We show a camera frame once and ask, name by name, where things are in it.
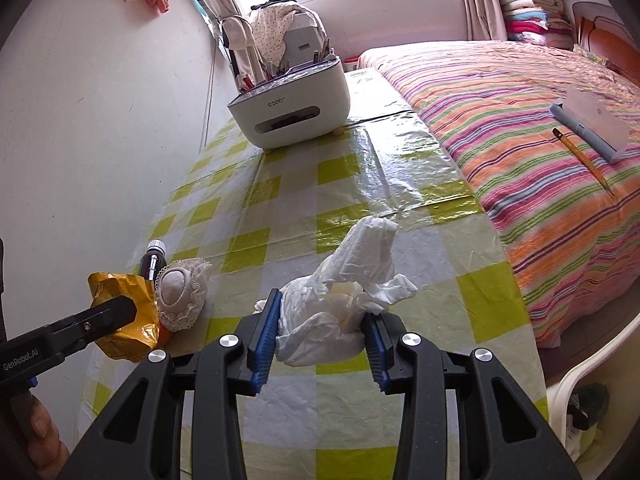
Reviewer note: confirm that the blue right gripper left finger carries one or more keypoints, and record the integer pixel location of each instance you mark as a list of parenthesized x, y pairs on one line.
[(262, 345)]

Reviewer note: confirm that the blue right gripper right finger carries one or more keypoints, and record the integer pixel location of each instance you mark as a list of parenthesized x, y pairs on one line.
[(378, 347)]

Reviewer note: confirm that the person left hand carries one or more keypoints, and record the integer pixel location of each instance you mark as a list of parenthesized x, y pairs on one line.
[(46, 452)]

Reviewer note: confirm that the yellow pencil on bed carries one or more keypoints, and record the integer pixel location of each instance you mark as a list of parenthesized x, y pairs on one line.
[(584, 160)]

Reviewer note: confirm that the white desktop organizer box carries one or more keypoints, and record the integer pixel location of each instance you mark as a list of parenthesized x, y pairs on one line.
[(312, 99)]

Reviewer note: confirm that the white lace round pouch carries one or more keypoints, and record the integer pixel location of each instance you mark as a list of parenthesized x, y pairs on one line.
[(181, 290)]

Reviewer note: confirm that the brown medicine bottle white cap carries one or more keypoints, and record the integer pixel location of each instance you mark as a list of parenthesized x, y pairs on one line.
[(153, 260)]

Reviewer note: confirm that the orange tangerine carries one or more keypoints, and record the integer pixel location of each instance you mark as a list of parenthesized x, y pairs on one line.
[(164, 336)]

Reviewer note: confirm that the grey notebook on bed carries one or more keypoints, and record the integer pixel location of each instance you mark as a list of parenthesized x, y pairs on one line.
[(587, 117)]

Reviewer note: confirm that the red wooden headboard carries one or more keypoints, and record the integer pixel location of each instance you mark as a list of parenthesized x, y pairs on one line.
[(601, 33)]

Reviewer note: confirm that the pink curtain right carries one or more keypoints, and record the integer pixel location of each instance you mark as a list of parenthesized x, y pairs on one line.
[(484, 20)]

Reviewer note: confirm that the yellow wrapper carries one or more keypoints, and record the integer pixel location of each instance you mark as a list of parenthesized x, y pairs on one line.
[(137, 331)]

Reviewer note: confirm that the white tissue paper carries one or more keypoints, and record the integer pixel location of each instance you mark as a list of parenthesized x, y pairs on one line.
[(320, 313)]

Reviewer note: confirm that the stack of folded blankets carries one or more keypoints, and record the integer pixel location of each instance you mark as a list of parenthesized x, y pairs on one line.
[(540, 22)]

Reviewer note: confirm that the striped pink bed cover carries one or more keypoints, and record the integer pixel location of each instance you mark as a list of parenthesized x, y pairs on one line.
[(573, 247)]

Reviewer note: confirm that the white plastic trash bin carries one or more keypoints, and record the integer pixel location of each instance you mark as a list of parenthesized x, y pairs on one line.
[(610, 449)]

